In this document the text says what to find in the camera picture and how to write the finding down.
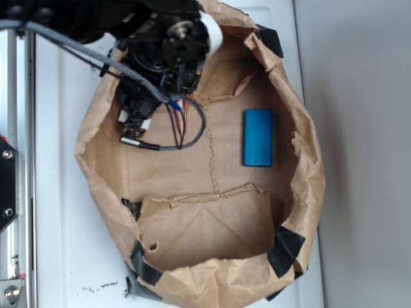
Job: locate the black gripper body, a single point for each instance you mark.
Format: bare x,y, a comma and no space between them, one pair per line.
135,116

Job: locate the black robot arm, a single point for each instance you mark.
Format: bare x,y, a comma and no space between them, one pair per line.
156,49

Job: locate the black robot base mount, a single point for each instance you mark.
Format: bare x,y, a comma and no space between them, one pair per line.
9,184

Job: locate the brown paper bag tray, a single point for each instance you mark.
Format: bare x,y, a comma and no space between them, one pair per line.
204,219

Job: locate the aluminium extrusion rail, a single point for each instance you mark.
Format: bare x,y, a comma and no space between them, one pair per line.
17,124

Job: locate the blue rectangular block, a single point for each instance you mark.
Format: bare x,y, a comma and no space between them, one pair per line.
258,138

